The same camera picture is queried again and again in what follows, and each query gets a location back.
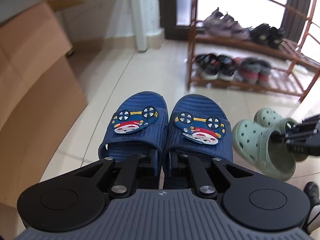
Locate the mint green clog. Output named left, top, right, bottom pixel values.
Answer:
left=232, top=119, right=296, bottom=181
left=254, top=107, right=310, bottom=162

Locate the blue cartoon slipper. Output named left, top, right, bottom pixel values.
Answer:
left=98, top=91, right=169, bottom=189
left=163, top=94, right=233, bottom=189

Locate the black Balala sport sandal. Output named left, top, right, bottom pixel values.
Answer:
left=217, top=54, right=236, bottom=82

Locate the right pink furry boot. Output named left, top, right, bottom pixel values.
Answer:
left=258, top=60, right=272, bottom=87

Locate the pink furry boot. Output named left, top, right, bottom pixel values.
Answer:
left=258, top=60, right=272, bottom=87
left=234, top=57, right=261, bottom=84

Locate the left pink furry boot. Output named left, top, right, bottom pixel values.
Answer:
left=234, top=57, right=261, bottom=84

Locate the right black shoe upper shelf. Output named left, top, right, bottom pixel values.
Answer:
left=267, top=27, right=285, bottom=49

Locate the black shoe shelf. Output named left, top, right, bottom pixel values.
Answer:
left=267, top=27, right=285, bottom=49
left=250, top=23, right=271, bottom=46

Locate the left black shoe upper shelf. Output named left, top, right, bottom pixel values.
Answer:
left=250, top=23, right=271, bottom=46

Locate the brown wooden shoe rack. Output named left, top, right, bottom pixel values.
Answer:
left=186, top=0, right=319, bottom=102

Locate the brown cardboard box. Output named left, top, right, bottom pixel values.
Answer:
left=0, top=0, right=89, bottom=133

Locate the right grey sneaker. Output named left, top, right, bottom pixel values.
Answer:
left=221, top=13, right=250, bottom=40

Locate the grey sneaker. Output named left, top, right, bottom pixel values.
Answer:
left=203, top=7, right=231, bottom=37
left=221, top=13, right=250, bottom=40

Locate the left grey sneaker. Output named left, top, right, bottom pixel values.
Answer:
left=203, top=7, right=231, bottom=37

